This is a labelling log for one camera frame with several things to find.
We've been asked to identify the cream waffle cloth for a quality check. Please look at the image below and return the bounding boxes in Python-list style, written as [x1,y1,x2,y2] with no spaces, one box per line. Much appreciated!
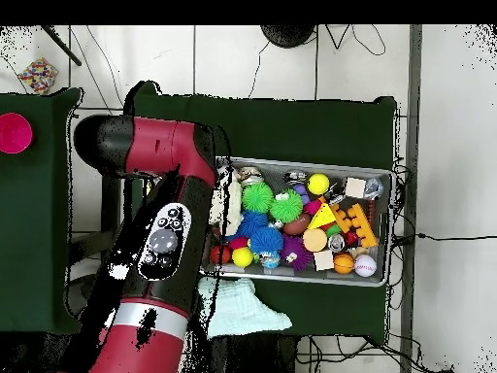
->
[209,166,244,236]

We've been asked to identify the yellow toy cheese wedge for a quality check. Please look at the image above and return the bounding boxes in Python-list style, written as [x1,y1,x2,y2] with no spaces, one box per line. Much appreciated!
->
[309,204,339,230]

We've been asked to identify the clear mesh bin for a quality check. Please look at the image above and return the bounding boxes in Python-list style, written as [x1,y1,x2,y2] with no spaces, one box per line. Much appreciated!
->
[201,157,393,288]

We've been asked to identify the blue spiky ball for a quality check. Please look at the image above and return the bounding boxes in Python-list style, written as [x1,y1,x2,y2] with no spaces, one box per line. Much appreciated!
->
[250,226,285,259]

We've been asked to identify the yellow tennis ball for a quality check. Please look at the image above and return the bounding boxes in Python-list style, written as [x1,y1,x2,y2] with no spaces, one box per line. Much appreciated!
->
[306,173,331,196]

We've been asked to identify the mint green cloth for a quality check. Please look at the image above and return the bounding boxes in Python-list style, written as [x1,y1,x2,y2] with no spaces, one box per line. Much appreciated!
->
[197,277,293,338]

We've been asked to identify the dark green tablecloth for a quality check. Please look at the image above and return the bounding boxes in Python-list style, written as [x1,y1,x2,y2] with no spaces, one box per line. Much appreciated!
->
[123,81,399,337]
[0,87,83,335]

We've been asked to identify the plain wooden cube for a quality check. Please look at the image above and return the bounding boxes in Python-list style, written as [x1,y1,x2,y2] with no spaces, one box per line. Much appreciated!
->
[345,177,367,199]

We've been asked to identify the small orange basketball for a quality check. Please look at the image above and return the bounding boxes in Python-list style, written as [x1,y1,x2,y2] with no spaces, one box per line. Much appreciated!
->
[333,253,356,275]

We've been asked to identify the orange toy building block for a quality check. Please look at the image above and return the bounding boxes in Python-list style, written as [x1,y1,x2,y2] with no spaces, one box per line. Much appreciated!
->
[333,203,380,250]

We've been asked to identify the white baseball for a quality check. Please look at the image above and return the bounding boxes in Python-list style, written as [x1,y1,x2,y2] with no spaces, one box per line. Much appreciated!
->
[352,254,379,279]

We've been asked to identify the black chair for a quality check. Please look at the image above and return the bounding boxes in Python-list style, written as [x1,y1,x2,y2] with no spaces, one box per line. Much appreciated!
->
[68,174,124,312]

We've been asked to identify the black round stand base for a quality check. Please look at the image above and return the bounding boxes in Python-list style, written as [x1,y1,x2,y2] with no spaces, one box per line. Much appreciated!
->
[259,24,315,48]

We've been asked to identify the pink cup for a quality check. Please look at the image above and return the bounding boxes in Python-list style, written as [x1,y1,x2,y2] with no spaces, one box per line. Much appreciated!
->
[0,112,34,155]

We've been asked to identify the black rod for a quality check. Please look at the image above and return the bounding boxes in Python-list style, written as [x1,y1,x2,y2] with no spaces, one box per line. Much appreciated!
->
[40,25,83,67]

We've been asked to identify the multicoloured patterned object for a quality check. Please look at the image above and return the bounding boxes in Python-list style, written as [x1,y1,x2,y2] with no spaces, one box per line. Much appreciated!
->
[17,56,59,95]

